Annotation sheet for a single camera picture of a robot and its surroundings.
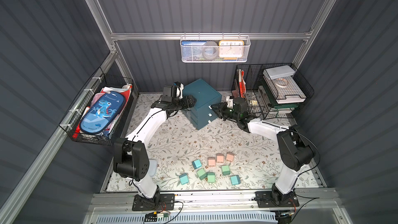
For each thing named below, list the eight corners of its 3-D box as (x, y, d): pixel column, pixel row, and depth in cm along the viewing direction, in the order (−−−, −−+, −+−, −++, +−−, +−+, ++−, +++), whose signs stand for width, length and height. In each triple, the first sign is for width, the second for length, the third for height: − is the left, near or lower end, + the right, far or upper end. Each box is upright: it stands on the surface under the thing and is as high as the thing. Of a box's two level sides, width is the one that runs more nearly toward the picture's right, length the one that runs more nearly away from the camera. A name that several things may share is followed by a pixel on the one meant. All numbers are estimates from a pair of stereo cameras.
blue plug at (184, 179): (181, 185, 80) (181, 184, 78) (179, 177, 83) (178, 175, 81) (189, 182, 81) (189, 180, 79) (186, 173, 84) (186, 172, 82)
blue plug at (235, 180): (230, 184, 80) (231, 183, 78) (229, 176, 83) (230, 175, 81) (240, 184, 80) (241, 183, 78) (238, 176, 83) (239, 174, 81)
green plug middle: (206, 182, 81) (206, 181, 80) (205, 173, 84) (206, 172, 83) (215, 182, 81) (216, 181, 80) (215, 173, 84) (215, 172, 82)
